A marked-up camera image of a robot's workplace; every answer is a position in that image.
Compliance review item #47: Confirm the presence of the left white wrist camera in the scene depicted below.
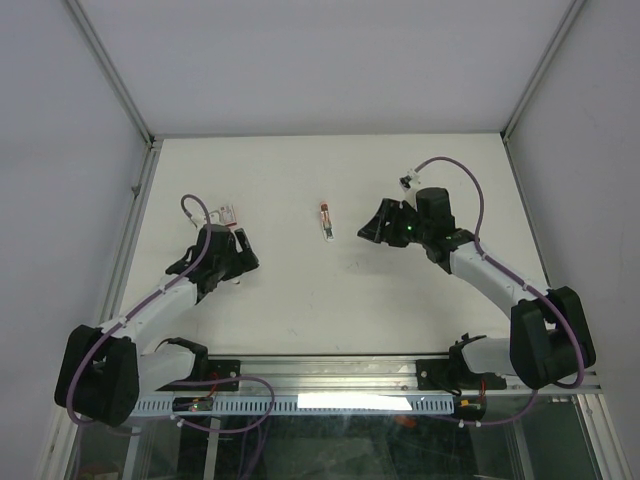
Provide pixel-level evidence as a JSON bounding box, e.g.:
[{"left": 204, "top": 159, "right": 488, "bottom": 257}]
[{"left": 191, "top": 209, "right": 223, "bottom": 228}]

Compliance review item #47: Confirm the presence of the aluminium mounting rail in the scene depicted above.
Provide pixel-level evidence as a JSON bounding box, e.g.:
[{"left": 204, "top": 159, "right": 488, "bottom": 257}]
[{"left": 134, "top": 353, "right": 601, "bottom": 401}]

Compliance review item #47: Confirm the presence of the pink mini stapler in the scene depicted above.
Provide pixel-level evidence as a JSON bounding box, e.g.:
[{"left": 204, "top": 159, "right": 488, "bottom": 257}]
[{"left": 320, "top": 202, "right": 335, "bottom": 242}]

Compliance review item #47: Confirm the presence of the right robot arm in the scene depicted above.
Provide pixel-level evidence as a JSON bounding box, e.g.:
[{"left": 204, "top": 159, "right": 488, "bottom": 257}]
[{"left": 358, "top": 187, "right": 596, "bottom": 390}]

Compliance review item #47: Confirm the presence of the red white staple box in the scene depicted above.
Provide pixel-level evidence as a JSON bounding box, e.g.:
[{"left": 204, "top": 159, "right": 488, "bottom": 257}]
[{"left": 219, "top": 204, "right": 238, "bottom": 228}]

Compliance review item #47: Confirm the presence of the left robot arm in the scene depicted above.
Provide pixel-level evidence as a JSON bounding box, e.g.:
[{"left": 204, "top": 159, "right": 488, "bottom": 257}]
[{"left": 54, "top": 224, "right": 259, "bottom": 427}]

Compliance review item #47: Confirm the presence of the white slotted cable duct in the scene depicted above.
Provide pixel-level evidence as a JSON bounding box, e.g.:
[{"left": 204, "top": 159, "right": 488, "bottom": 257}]
[{"left": 133, "top": 393, "right": 454, "bottom": 417}]

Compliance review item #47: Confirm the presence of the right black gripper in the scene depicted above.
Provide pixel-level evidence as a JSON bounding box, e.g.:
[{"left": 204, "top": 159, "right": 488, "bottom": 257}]
[{"left": 357, "top": 198, "right": 430, "bottom": 248}]

